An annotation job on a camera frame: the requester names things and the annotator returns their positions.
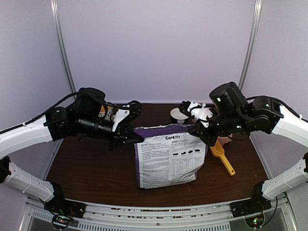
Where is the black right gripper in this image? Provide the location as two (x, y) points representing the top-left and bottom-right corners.
(190, 107), (249, 146)

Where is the yellow plastic scoop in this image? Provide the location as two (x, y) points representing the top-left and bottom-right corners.
(210, 140), (236, 176)

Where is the purple pet food bag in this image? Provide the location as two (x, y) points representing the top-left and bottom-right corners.
(134, 124), (208, 189)

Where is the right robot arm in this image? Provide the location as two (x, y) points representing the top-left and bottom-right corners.
(180, 82), (308, 147)

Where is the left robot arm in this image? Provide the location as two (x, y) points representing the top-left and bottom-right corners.
(0, 88), (144, 214)

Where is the pink double pet feeder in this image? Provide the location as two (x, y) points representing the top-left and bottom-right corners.
(218, 134), (233, 146)

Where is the black and white ceramic bowl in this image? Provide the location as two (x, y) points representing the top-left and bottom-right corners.
(170, 108), (189, 125)

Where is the white patterned mug yellow inside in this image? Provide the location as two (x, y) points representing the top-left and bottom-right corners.
(98, 105), (115, 122)

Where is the left circuit board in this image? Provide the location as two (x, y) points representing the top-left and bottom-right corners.
(51, 214), (73, 229)

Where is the circuit board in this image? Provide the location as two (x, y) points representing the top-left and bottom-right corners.
(51, 214), (73, 229)
(244, 213), (265, 229)

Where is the right circuit board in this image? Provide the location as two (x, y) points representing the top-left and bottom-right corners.
(244, 213), (265, 229)

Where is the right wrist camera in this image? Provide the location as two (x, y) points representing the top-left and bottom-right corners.
(179, 101), (213, 128)

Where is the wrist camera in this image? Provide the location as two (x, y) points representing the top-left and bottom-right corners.
(112, 101), (141, 132)
(179, 101), (213, 128)

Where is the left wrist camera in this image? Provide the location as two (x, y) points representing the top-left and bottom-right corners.
(112, 101), (141, 132)

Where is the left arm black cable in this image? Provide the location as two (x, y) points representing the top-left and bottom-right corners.
(0, 92), (141, 132)

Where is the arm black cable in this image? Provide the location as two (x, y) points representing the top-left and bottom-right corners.
(0, 92), (141, 132)
(261, 194), (281, 227)

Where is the front aluminium rail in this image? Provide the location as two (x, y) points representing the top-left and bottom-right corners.
(24, 187), (296, 231)

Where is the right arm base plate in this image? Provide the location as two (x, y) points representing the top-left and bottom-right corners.
(230, 197), (271, 218)

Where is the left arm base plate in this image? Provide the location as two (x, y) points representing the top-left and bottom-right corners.
(43, 199), (86, 218)

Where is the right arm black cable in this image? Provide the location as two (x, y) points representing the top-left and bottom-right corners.
(261, 194), (281, 227)

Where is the right aluminium corner post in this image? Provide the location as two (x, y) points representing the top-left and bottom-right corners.
(239, 0), (262, 90)

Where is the aluminium corner post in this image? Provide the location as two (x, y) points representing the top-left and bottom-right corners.
(239, 0), (262, 90)
(50, 0), (76, 93)

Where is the left aluminium corner post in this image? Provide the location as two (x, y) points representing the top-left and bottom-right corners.
(50, 0), (76, 93)

